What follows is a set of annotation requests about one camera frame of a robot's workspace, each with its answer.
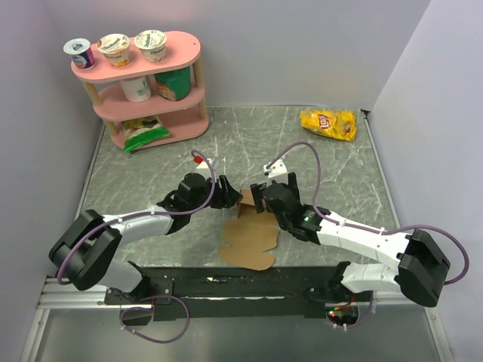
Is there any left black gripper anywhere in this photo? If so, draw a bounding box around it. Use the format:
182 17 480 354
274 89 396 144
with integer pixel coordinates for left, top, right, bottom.
189 174 242 213

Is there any brown cardboard box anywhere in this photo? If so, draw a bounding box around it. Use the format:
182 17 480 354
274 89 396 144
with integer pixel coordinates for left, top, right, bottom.
218 189 279 271

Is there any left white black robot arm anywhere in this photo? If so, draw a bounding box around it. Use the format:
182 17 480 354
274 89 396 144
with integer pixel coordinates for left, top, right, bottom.
48 173 242 303

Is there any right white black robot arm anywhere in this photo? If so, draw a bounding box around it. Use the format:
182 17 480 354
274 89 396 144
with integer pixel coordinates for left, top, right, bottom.
250 173 451 308

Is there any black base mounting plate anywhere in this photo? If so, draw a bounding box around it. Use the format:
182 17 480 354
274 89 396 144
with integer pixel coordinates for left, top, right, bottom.
103 265 374 321

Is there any green white snack bag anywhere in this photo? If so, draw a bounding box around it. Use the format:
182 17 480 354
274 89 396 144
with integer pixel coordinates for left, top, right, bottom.
122 115 171 152

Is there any yellow Lays chips bag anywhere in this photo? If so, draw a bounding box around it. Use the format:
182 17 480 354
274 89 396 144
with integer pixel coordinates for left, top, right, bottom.
300 110 357 142

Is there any pink three-tier shelf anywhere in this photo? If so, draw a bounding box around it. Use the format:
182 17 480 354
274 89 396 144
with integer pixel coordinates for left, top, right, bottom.
71 31 209 149

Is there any green can on middle shelf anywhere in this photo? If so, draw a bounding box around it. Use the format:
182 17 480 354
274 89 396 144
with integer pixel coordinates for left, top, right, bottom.
154 66 191 101

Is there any white cup on middle shelf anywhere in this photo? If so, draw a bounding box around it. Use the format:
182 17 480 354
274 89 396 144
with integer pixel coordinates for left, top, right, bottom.
119 76 152 103

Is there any electronics board with LEDs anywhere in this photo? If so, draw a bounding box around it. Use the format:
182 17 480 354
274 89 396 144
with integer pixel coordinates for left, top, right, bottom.
326 306 359 326

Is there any white Chobani yogurt cup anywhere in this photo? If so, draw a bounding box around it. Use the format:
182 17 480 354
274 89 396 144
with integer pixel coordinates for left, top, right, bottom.
134 29 167 63

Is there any peach Chobani yogurt cup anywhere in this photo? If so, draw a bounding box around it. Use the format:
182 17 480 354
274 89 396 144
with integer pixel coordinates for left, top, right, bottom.
97 33 131 67

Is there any blue white yogurt cup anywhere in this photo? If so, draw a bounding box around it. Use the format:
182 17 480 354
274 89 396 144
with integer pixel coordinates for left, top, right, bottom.
63 38 95 69

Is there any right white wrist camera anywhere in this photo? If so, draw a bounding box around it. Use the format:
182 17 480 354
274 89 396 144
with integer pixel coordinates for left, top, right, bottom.
263 159 288 185

